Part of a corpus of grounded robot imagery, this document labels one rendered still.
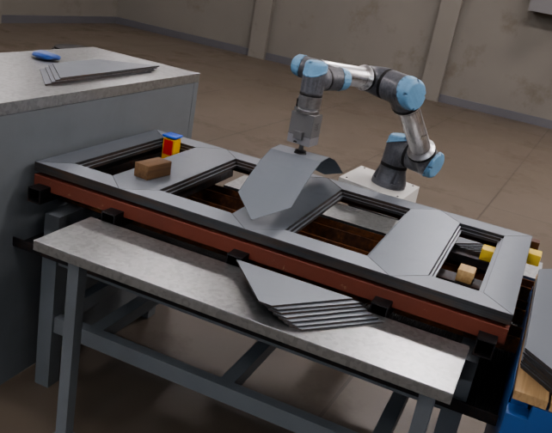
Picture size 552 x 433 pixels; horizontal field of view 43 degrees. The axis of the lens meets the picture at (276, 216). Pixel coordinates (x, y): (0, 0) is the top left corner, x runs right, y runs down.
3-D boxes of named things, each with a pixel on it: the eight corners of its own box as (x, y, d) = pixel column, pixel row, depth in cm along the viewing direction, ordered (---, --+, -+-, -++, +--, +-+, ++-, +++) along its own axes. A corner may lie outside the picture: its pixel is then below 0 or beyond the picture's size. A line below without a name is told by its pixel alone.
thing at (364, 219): (536, 287, 256) (539, 280, 255) (223, 191, 298) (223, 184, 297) (540, 270, 274) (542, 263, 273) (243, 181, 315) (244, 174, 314)
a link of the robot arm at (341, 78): (332, 61, 239) (309, 60, 232) (356, 70, 232) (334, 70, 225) (327, 84, 242) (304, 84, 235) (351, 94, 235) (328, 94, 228)
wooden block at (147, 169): (146, 180, 233) (148, 166, 231) (133, 175, 236) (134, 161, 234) (170, 174, 243) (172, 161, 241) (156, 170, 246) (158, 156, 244)
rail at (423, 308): (504, 345, 186) (510, 326, 184) (33, 186, 235) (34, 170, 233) (506, 332, 194) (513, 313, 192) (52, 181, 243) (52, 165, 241)
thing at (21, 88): (-12, 118, 212) (-12, 105, 210) (-154, 74, 231) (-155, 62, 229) (199, 82, 327) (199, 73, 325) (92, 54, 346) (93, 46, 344)
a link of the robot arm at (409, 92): (421, 153, 303) (392, 61, 262) (450, 166, 294) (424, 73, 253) (404, 173, 300) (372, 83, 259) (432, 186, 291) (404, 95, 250)
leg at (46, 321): (47, 387, 258) (59, 217, 235) (34, 381, 260) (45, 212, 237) (58, 380, 263) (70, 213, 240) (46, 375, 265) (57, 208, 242)
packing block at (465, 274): (470, 285, 215) (474, 273, 214) (454, 280, 217) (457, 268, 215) (473, 278, 220) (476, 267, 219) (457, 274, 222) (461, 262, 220)
